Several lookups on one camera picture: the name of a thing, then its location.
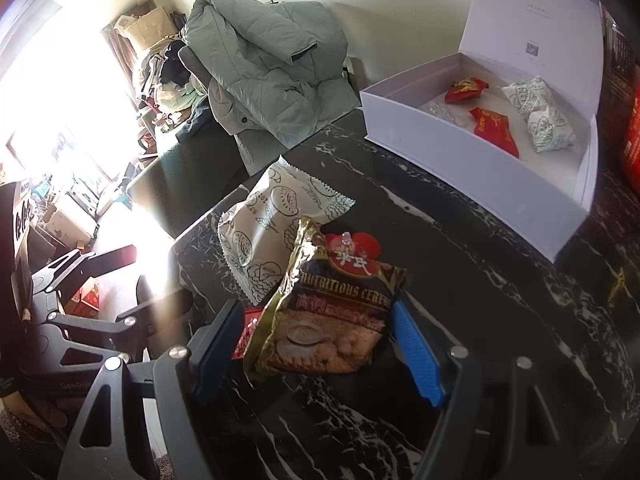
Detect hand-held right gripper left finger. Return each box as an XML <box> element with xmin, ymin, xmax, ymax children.
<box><xmin>62</xmin><ymin>297</ymin><xmax>246</xmax><ymax>480</ymax></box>

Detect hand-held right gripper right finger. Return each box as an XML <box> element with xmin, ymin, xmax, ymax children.
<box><xmin>391</xmin><ymin>302</ymin><xmax>593</xmax><ymax>480</ymax></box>

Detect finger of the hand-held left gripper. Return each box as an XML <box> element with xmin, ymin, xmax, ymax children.
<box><xmin>49</xmin><ymin>289</ymin><xmax>193</xmax><ymax>356</ymax></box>
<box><xmin>31</xmin><ymin>244</ymin><xmax>138</xmax><ymax>306</ymax></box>

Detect small red packet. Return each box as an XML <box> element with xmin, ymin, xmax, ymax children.
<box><xmin>232</xmin><ymin>305</ymin><xmax>266</xmax><ymax>361</ymax></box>

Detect brown cereal packet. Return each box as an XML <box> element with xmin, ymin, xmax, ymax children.
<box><xmin>243</xmin><ymin>216</ymin><xmax>407</xmax><ymax>386</ymax></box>

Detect white bread-print snack packet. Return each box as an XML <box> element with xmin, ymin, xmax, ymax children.
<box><xmin>217</xmin><ymin>156</ymin><xmax>357</xmax><ymax>306</ymax></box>
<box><xmin>527</xmin><ymin>106</ymin><xmax>576</xmax><ymax>153</ymax></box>
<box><xmin>501</xmin><ymin>76</ymin><xmax>558</xmax><ymax>116</ymax></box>

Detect white cardboard gift box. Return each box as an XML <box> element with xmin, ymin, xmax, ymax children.
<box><xmin>360</xmin><ymin>0</ymin><xmax>606</xmax><ymax>263</ymax></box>

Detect red snack packet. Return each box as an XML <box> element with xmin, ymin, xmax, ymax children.
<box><xmin>445</xmin><ymin>77</ymin><xmax>488</xmax><ymax>105</ymax></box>
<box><xmin>468</xmin><ymin>107</ymin><xmax>521</xmax><ymax>158</ymax></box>

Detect pile of clothes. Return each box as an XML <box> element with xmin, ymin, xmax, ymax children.
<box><xmin>132</xmin><ymin>40</ymin><xmax>211</xmax><ymax>136</ymax></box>

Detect brown cardboard box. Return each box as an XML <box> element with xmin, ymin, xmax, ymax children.
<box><xmin>115</xmin><ymin>4</ymin><xmax>176</xmax><ymax>53</ymax></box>

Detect grey-green puffer jacket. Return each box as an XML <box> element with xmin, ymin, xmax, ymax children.
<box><xmin>180</xmin><ymin>0</ymin><xmax>363</xmax><ymax>148</ymax></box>

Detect clear plastic wrap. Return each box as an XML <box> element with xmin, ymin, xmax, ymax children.
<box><xmin>425</xmin><ymin>100</ymin><xmax>473</xmax><ymax>128</ymax></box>

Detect red plastic canister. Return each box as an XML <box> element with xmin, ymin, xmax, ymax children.
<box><xmin>618</xmin><ymin>95</ymin><xmax>640</xmax><ymax>201</ymax></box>

